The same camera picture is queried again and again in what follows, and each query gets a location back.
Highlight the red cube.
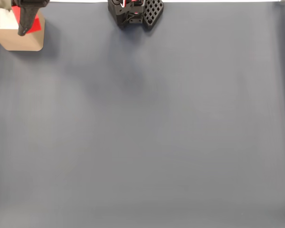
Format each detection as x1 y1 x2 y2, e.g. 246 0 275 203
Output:
10 6 42 34

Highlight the beige box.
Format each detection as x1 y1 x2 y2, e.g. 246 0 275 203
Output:
0 0 46 52

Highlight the white tissue paper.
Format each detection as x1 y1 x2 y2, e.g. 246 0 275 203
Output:
0 8 19 29

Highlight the dark blue-grey mat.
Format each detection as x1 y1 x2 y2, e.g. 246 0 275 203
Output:
0 1 285 228

